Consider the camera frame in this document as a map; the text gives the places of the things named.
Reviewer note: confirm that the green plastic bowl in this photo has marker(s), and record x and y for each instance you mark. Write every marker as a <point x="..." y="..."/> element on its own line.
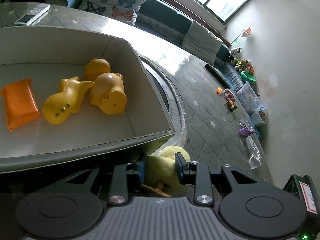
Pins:
<point x="246" y="77"/>

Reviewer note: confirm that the yellow plush chick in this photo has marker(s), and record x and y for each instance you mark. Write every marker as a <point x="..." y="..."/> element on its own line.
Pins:
<point x="160" y="175"/>

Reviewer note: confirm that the white cardboard box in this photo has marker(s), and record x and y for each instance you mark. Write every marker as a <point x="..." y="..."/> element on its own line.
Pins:
<point x="49" y="54"/>

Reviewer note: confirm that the yellow rubber duck toy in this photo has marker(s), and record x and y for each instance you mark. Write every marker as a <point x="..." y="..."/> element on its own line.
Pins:
<point x="108" y="92"/>

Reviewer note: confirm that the clear plastic storage bin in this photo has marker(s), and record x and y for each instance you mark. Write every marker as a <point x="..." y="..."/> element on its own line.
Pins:
<point x="249" y="99"/>

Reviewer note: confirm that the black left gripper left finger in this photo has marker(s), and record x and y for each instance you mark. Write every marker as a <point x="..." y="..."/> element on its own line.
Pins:
<point x="109" y="185"/>

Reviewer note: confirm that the orange snack packet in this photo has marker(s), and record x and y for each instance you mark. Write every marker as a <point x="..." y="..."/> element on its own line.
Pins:
<point x="19" y="104"/>

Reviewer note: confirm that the black remote on cover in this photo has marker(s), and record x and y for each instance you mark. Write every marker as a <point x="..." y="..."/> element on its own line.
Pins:
<point x="217" y="74"/>

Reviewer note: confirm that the white remote control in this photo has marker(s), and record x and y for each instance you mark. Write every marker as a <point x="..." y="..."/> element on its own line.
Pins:
<point x="33" y="15"/>

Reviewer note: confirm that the grey quilted star cover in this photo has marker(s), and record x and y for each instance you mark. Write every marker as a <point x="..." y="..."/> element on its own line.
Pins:
<point x="212" y="131"/>

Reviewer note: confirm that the grey white cushion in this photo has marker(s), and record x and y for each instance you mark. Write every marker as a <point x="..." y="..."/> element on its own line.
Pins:
<point x="201" y="42"/>

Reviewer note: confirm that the dark teal sofa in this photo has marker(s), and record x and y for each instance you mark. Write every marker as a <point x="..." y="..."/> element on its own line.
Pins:
<point x="167" y="22"/>

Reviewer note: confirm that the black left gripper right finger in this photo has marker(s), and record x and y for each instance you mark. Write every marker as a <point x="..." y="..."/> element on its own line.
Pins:
<point x="204" y="179"/>

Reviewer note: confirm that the pile of plush toys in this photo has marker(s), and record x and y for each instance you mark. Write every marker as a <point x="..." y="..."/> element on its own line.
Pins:
<point x="240" y="65"/>

